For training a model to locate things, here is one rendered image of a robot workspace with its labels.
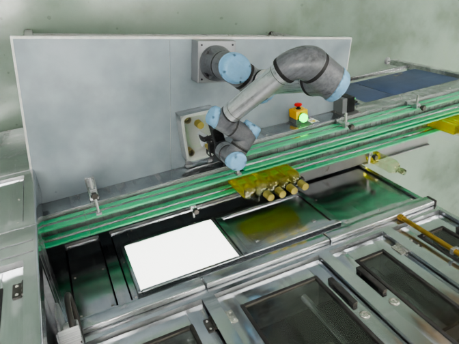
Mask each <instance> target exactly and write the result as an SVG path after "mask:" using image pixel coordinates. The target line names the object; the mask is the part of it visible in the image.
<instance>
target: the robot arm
mask: <svg viewBox="0 0 459 344"><path fill-rule="evenodd" d="M199 67H200V70H201V73H202V74H203V75H204V76H205V77H206V78H207V79H209V80H211V81H222V80H224V81H226V82H228V83H229V84H230V85H232V86H233V87H235V88H236V89H238V90H239V91H240V93H239V94H238V95H236V96H235V97H234V98H232V99H231V100H230V101H229V102H228V103H227V104H226V105H225V106H223V107H222V108H220V107H218V106H213V107H211V108H210V109H209V111H208V112H207V114H206V123H207V124H208V126H209V129H210V133H211V135H209V136H208V135H207V134H204V133H203V132H201V131H199V132H198V133H197V135H198V137H199V140H200V143H201V146H202V147H203V146H204V143H205V144H208V150H209V151H208V150H207V149H206V153H207V154H208V152H209V154H208V155H209V157H211V158H212V157H215V158H216V159H217V160H218V161H219V162H221V161H223V162H224V163H225V164H226V166H227V167H229V168H230V169H232V170H234V171H239V170H241V169H243V168H244V167H245V165H246V163H247V158H246V155H247V152H248V151H249V149H250V148H251V146H252V145H253V143H254V142H255V140H256V139H257V137H258V135H259V134H260V131H261V129H260V127H258V126H256V125H255V124H253V123H252V122H250V121H249V120H247V119H246V120H245V121H244V122H241V121H240V119H241V118H243V117H244V116H245V115H246V114H247V113H249V112H250V111H252V110H253V109H254V108H255V107H256V106H258V105H259V104H264V103H266V102H268V100H271V99H272V98H273V97H274V95H275V94H293V93H304V94H306V95H307V96H321V97H323V98H324V99H325V100H327V101H328V102H334V101H336V100H338V99H339V98H341V96H342V95H343V94H344V93H345V92H346V90H347V88H348V86H349V84H350V74H349V73H348V72H347V71H346V69H345V68H344V67H342V66H341V65H339V64H338V63H337V62H336V60H334V59H333V58H332V57H331V56H329V55H328V54H327V53H326V52H325V51H324V50H323V49H321V48H320V47H317V46H313V45H304V46H297V47H294V48H291V49H290V50H287V51H286V52H284V53H282V54H280V55H279V56H278V57H276V58H275V59H274V60H273V65H272V66H271V67H270V68H269V69H265V70H259V69H257V68H256V67H255V66H254V65H252V64H251V63H250V62H249V60H248V59H247V58H246V57H245V56H244V55H242V54H240V53H236V52H230V51H229V50H228V49H226V48H225V47H224V46H219V45H213V46H209V47H208V48H207V49H206V50H205V51H204V52H203V53H202V54H201V57H200V60H199ZM223 134H225V135H226V136H228V137H229V138H231V139H233V140H232V142H231V144H230V143H228V142H227V141H225V137H224V135H223ZM211 153H212V154H214V155H211Z"/></svg>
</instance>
